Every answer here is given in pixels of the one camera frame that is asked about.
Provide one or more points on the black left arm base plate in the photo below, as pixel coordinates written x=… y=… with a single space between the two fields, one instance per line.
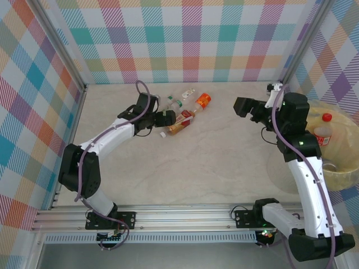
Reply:
x=126 y=218

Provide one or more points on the translucent yellowish bin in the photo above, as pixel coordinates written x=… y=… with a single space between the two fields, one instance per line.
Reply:
x=345 y=157

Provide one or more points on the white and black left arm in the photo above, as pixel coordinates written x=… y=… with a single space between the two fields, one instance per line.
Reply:
x=112 y=134

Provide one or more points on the large clear plastic bottle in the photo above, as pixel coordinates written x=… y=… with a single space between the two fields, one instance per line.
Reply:
x=331 y=167

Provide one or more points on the aluminium frame post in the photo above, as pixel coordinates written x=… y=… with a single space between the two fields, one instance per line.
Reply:
x=305 y=42
x=59 y=42

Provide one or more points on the aluminium frame rail with slots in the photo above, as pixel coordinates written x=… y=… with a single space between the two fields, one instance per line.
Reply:
x=182 y=218

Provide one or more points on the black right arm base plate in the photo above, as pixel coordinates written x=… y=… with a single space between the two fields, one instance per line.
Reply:
x=244 y=218

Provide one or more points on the gold tea bottle white cap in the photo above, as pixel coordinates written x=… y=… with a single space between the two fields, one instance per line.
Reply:
x=179 y=126

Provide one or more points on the small bottle white label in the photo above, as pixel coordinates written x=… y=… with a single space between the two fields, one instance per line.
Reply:
x=188 y=93

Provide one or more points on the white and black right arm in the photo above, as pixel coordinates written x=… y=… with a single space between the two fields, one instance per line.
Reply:
x=311 y=190

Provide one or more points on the clear bottle red label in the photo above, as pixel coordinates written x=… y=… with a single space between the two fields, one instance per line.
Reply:
x=322 y=134

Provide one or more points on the orange juice bottle brown cap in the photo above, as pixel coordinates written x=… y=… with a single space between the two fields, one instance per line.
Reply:
x=203 y=101

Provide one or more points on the clear bottle green trim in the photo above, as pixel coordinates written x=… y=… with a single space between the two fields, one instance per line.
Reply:
x=174 y=103

